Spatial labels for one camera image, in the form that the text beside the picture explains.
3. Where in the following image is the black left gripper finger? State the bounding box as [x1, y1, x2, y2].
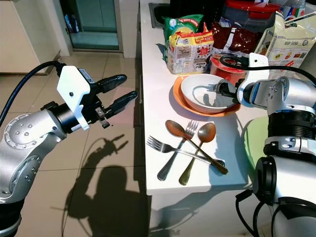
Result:
[98, 74, 128, 95]
[108, 91, 138, 119]

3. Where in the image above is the white ceramic bowl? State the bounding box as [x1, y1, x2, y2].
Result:
[180, 74, 240, 115]

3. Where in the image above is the red bowl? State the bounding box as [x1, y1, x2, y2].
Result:
[209, 53, 248, 85]

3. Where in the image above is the orange plate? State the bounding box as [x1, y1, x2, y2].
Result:
[173, 75, 242, 118]

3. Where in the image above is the yellow instant noodle multipack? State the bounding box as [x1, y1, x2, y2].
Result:
[166, 31, 215, 75]

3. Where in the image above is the dark red food packet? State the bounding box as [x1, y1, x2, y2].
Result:
[211, 21, 263, 55]

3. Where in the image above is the green plate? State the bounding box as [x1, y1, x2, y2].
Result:
[243, 116, 270, 171]

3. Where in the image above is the glass door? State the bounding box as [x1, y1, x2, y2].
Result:
[59, 0, 122, 53]

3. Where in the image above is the silver metal fork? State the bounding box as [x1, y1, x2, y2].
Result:
[147, 136, 226, 168]
[157, 120, 199, 182]

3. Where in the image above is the white printed carton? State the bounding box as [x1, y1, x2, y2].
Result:
[254, 12, 316, 70]

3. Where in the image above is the green snack packet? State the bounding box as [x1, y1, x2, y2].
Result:
[161, 14, 204, 50]

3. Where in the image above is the steel kitchen sink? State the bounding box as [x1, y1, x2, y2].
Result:
[148, 2, 171, 30]

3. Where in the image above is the red lidded plastic container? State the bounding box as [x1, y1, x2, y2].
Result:
[222, 0, 282, 28]

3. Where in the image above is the plastic bottle with label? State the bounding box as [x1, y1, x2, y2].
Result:
[279, 0, 307, 20]

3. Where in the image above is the white counter cabinet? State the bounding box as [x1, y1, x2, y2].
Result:
[136, 10, 272, 237]

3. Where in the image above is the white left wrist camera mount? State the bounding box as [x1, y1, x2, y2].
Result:
[56, 65, 93, 131]

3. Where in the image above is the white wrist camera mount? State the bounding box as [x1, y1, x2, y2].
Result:
[236, 52, 271, 107]
[56, 65, 93, 131]

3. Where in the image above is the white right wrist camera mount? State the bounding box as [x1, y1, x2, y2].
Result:
[236, 52, 271, 107]

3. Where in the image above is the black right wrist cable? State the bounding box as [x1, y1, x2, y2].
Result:
[219, 53, 316, 85]

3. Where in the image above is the white wall cabinet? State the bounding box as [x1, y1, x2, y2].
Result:
[0, 0, 63, 76]

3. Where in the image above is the black looped body cable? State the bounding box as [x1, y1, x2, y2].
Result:
[235, 190, 277, 237]

